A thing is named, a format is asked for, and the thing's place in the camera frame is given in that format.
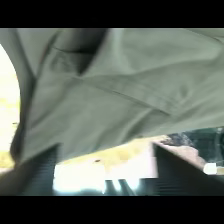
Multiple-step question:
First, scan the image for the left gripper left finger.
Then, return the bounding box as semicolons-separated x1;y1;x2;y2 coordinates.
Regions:
4;143;63;197

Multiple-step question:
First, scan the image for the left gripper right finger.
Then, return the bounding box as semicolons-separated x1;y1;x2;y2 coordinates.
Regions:
139;142;224;197

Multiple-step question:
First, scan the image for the pale grey-beige shirt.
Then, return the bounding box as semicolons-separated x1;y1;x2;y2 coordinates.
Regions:
0;28;224;164

